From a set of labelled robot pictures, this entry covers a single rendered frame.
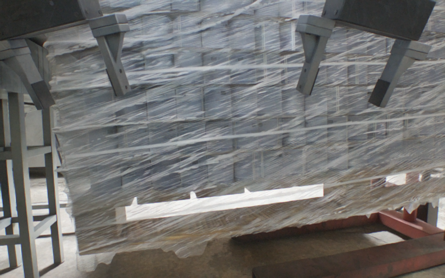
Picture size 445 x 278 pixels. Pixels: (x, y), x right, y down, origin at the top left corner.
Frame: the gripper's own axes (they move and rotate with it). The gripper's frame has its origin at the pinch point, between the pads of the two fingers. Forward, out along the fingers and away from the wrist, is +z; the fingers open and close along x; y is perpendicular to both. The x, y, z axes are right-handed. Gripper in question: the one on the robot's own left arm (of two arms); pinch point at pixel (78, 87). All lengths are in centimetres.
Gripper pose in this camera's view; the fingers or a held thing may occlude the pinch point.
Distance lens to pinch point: 40.5
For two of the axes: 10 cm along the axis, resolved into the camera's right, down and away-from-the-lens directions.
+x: -9.9, 1.3, 1.1
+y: 0.4, -4.6, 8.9
